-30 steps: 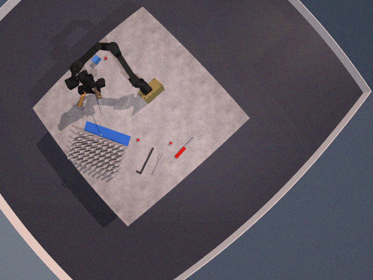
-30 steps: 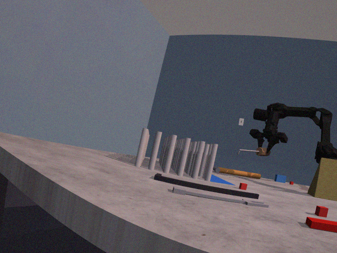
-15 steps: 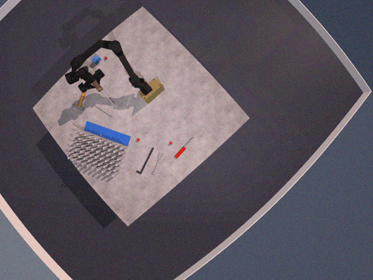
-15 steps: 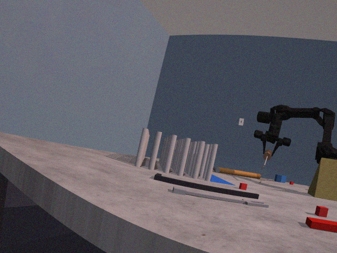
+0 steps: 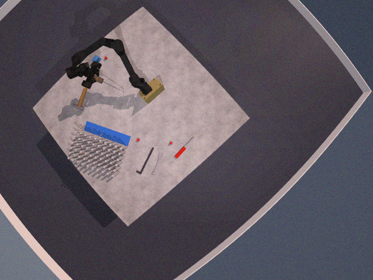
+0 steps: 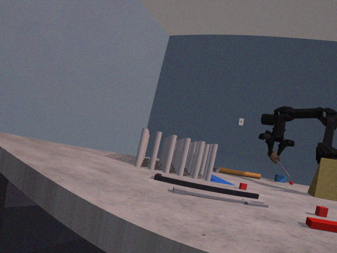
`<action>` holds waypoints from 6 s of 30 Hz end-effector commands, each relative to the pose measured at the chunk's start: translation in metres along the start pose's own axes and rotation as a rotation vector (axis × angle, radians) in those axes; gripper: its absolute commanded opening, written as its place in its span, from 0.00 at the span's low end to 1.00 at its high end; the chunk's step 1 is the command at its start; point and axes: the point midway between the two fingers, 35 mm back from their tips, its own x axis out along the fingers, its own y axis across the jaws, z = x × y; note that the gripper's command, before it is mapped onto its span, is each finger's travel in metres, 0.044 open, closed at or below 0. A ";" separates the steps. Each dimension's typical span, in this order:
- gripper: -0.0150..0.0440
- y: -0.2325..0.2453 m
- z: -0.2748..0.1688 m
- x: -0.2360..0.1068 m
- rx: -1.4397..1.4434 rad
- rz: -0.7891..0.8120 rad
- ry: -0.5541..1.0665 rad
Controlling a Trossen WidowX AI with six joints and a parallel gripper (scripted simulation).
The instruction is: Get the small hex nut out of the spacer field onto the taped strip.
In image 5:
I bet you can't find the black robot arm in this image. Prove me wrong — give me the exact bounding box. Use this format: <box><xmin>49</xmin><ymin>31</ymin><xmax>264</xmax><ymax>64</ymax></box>
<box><xmin>66</xmin><ymin>37</ymin><xmax>152</xmax><ymax>96</ymax></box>

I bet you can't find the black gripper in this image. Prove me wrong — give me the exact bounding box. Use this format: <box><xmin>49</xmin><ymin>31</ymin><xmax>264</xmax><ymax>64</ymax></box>
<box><xmin>81</xmin><ymin>61</ymin><xmax>102</xmax><ymax>89</ymax></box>

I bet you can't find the blue tape strip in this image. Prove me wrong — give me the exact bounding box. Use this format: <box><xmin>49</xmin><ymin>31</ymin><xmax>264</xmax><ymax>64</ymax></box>
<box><xmin>84</xmin><ymin>121</ymin><xmax>131</xmax><ymax>146</ymax></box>

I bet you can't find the red rectangular bar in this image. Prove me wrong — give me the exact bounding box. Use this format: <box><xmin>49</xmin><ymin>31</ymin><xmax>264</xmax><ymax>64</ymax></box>
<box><xmin>175</xmin><ymin>137</ymin><xmax>195</xmax><ymax>158</ymax></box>

